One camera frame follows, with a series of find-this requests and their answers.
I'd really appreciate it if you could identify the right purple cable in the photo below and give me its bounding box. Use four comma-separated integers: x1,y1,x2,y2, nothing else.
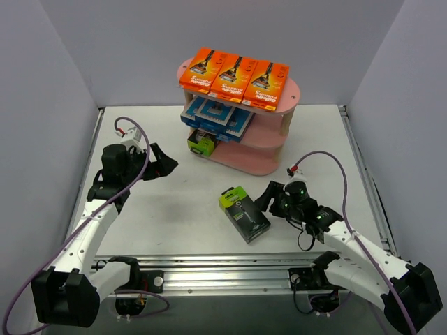
291,150,418,335

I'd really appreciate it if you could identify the purple cable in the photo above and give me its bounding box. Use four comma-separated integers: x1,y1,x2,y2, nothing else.
291,150,418,335
1,117,170,335

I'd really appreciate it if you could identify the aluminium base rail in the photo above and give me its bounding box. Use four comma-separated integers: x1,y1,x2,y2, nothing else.
83,256,418,297

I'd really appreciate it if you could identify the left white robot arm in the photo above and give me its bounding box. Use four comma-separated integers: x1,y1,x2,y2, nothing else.
31,143,178,327

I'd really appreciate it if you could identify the blue razor box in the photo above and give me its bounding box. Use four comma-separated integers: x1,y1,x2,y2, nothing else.
195,99,235,133
216,108,254,143
180,96,205,128

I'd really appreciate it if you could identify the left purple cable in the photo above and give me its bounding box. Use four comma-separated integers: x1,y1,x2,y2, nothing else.
1,117,170,335

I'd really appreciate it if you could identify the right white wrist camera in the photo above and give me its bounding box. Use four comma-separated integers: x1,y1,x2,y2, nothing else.
287,165,307,184

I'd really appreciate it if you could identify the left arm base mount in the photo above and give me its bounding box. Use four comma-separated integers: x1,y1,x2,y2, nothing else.
112,270,170,320

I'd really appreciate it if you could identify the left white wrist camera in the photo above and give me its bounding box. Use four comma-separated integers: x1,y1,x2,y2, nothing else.
115,127,143,156

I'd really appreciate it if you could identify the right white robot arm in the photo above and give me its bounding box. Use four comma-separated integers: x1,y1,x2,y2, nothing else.
255,181,443,334

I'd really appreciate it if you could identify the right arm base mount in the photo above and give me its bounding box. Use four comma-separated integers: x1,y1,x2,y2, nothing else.
288,267,353,318

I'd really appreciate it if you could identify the small orange razor box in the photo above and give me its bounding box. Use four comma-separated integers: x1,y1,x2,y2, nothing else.
241,60,289,112

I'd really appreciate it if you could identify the pink three-tier shelf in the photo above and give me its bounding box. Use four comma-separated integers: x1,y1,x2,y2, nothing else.
177,58,300,175

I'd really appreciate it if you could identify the black green razor box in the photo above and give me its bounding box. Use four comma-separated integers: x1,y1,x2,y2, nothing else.
187,129,219,157
219,186,271,244

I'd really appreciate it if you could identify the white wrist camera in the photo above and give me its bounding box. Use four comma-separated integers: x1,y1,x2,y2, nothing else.
115,127,143,156
287,165,307,184

